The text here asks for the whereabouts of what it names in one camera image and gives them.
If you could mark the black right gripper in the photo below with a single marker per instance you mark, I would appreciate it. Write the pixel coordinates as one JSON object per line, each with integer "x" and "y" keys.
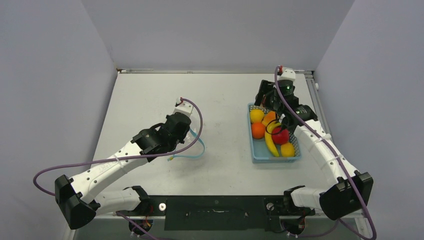
{"x": 267, "y": 88}

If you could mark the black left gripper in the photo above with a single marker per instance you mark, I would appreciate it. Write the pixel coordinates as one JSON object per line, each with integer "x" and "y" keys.
{"x": 181, "y": 139}

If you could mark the yellow lemon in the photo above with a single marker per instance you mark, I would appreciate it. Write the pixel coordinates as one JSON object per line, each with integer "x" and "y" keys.
{"x": 256, "y": 116}

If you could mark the clear zip top bag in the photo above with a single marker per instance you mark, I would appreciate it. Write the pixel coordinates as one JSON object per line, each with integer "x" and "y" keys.
{"x": 196, "y": 151}

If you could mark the red apple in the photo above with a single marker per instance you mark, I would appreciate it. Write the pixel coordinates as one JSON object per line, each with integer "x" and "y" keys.
{"x": 280, "y": 136}

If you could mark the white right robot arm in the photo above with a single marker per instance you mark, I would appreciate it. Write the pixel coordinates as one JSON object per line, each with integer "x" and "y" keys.
{"x": 349, "y": 189}

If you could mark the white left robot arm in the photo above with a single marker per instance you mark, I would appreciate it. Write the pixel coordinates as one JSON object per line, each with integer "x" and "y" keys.
{"x": 82, "y": 196}

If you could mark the orange carrot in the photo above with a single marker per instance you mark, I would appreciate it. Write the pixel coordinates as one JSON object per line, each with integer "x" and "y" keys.
{"x": 269, "y": 117}

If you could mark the yellow banana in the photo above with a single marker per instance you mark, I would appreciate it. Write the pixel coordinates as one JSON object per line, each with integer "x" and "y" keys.
{"x": 268, "y": 138}

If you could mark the orange fruit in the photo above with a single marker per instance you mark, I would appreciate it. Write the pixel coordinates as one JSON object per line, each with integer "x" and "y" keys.
{"x": 258, "y": 130}

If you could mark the light blue plastic basket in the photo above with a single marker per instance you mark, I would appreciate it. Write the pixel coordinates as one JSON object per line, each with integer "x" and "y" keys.
{"x": 259, "y": 149}

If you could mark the small yellow fruit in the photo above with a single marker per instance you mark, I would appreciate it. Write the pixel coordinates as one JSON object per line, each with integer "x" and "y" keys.
{"x": 287, "y": 150}

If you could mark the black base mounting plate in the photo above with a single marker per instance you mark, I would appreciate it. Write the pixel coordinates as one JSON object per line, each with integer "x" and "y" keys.
{"x": 220, "y": 212}

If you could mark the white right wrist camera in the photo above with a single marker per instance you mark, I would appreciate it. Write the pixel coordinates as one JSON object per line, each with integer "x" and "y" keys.
{"x": 286, "y": 73}

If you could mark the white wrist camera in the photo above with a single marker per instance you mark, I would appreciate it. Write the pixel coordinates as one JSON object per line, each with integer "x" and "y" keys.
{"x": 286, "y": 73}
{"x": 183, "y": 107}

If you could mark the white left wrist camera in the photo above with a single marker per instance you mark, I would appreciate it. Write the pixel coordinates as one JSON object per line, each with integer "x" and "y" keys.
{"x": 183, "y": 107}

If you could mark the aluminium right frame rail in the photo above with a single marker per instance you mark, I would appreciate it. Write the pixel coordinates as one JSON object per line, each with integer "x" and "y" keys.
{"x": 313, "y": 88}

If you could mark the aluminium frame rail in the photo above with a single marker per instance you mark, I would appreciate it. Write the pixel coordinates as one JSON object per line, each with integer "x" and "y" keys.
{"x": 134, "y": 202}
{"x": 313, "y": 88}

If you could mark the aluminium front frame rail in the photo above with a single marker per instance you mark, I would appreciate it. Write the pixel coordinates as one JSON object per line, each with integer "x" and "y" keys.
{"x": 134, "y": 202}

